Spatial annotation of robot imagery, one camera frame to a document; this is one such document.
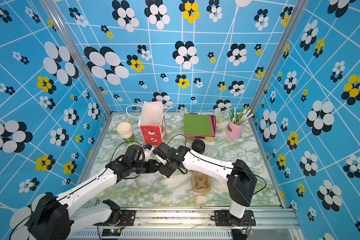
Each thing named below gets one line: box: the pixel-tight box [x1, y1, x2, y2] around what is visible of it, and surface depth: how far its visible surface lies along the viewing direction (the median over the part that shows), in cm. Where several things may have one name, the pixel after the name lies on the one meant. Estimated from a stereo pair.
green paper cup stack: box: [116, 121, 135, 145], surface depth 94 cm
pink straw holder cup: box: [225, 120, 245, 140], surface depth 101 cm
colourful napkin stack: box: [184, 112, 217, 142], surface depth 110 cm
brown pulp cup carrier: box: [190, 170, 212, 194], surface depth 82 cm
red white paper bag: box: [138, 101, 167, 148], surface depth 90 cm
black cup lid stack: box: [191, 139, 206, 154], surface depth 98 cm
